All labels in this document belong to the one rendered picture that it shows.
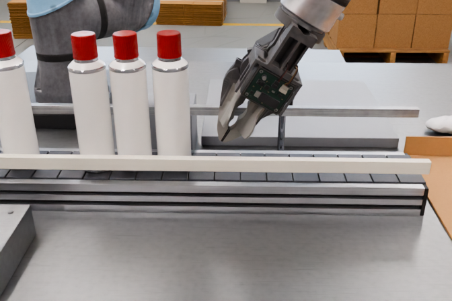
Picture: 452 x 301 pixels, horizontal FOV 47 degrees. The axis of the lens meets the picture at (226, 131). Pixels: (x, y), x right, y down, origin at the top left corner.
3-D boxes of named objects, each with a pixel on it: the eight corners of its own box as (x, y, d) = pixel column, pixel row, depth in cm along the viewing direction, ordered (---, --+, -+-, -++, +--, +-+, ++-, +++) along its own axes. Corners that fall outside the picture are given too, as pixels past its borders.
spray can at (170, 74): (155, 171, 78) (146, 37, 69) (160, 154, 83) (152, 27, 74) (190, 171, 78) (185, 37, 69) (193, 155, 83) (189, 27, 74)
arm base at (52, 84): (21, 105, 105) (11, 57, 102) (55, 82, 119) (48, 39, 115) (92, 106, 103) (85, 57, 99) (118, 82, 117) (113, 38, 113)
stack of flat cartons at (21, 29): (12, 38, 458) (5, 3, 444) (30, 23, 505) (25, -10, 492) (87, 37, 460) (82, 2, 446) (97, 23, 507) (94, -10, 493)
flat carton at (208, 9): (155, 24, 502) (154, 3, 493) (166, 11, 549) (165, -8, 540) (222, 26, 496) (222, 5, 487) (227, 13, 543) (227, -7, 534)
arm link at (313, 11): (293, -30, 69) (344, 2, 71) (274, 1, 71) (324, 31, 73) (299, -20, 62) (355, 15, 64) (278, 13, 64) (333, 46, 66)
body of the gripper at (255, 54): (229, 95, 68) (280, 14, 63) (231, 72, 75) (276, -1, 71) (280, 122, 69) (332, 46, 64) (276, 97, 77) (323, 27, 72)
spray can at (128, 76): (115, 172, 78) (101, 37, 69) (122, 155, 83) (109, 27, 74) (150, 173, 78) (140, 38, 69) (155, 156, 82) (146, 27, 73)
